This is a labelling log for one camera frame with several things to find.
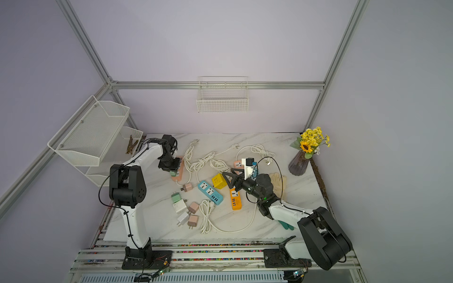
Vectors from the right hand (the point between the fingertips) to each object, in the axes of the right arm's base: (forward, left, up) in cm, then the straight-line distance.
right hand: (228, 174), depth 80 cm
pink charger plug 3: (+2, +22, -15) cm, 27 cm away
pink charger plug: (-9, +18, -16) cm, 25 cm away
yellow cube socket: (+3, +5, -11) cm, 13 cm away
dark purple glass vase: (+13, -39, -10) cm, 43 cm away
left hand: (+10, +30, -12) cm, 34 cm away
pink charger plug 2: (-15, +18, -17) cm, 29 cm away
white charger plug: (-15, +21, -14) cm, 30 cm away
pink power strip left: (+9, +28, -16) cm, 34 cm away
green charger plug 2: (+9, +31, -13) cm, 35 cm away
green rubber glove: (-18, -27, -18) cm, 37 cm away
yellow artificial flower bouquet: (+12, -39, +8) cm, 42 cm away
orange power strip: (-6, -3, -15) cm, 16 cm away
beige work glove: (-8, -22, +3) cm, 23 cm away
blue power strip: (-2, +10, -15) cm, 18 cm away
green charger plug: (-3, +28, -16) cm, 32 cm away
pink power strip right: (+17, -5, -15) cm, 23 cm away
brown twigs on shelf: (+23, +55, -3) cm, 59 cm away
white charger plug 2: (-9, +25, -15) cm, 30 cm away
